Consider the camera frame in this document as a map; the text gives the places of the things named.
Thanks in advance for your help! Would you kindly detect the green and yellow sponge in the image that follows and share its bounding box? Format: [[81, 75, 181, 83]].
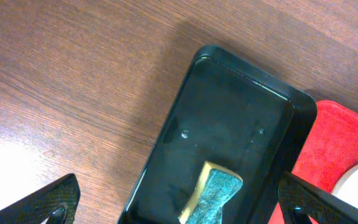
[[178, 161, 243, 224]]

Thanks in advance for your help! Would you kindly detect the black plastic tray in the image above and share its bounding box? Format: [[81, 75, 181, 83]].
[[119, 45, 318, 223]]

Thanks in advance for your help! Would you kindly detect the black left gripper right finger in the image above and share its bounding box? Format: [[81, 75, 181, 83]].
[[277, 172, 358, 224]]

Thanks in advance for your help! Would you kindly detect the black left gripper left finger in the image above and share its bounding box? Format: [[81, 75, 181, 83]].
[[0, 174, 81, 224]]

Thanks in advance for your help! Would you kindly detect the red plastic tray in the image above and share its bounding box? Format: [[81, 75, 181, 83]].
[[269, 100, 358, 223]]

